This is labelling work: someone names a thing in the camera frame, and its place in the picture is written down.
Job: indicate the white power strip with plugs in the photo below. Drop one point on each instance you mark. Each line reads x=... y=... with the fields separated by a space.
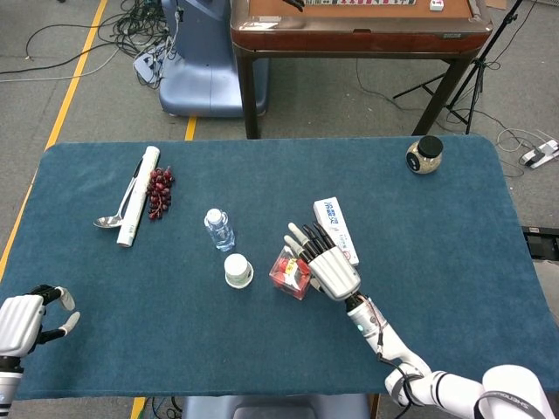
x=146 y=63

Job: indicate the grey-blue robot body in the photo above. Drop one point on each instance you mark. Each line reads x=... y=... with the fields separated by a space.
x=275 y=408

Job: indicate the clear plastic water bottle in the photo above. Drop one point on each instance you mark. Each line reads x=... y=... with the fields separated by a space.
x=219 y=231

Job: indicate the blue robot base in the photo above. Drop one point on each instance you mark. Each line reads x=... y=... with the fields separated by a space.
x=196 y=65

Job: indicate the blue table cloth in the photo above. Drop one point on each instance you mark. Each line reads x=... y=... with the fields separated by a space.
x=174 y=349

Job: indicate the upturned white paper cup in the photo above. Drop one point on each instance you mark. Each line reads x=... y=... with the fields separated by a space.
x=238 y=270

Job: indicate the black plastic equipment case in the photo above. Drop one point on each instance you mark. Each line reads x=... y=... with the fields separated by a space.
x=541 y=242

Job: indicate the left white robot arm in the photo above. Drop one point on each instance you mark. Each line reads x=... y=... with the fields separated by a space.
x=6 y=384

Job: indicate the single white mahjong tile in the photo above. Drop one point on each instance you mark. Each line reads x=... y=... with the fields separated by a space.
x=436 y=4

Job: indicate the glass jar with black lid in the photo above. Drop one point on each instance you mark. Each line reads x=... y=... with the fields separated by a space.
x=424 y=159

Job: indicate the row of mahjong tiles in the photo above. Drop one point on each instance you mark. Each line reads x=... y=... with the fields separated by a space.
x=358 y=2

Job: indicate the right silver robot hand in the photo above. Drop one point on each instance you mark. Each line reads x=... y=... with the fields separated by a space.
x=334 y=272

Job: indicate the black tripod stand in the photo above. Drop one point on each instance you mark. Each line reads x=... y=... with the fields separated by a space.
x=481 y=64

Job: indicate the brown mahjong table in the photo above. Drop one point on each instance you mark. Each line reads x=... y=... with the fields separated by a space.
x=349 y=41

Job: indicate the white cling film roll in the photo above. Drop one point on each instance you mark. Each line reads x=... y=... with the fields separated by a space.
x=137 y=196

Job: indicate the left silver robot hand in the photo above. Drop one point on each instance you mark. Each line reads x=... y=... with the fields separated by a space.
x=17 y=323

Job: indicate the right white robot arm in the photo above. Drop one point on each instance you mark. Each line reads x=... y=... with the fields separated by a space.
x=393 y=345

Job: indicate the white toothpaste box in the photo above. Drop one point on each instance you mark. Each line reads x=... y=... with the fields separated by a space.
x=334 y=218

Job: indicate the metal spoon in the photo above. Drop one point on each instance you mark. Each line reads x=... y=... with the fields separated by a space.
x=107 y=221

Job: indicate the dark red grape bunch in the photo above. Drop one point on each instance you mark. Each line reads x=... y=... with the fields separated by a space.
x=159 y=192

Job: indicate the clear box with red contents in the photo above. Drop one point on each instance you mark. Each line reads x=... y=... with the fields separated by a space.
x=290 y=275

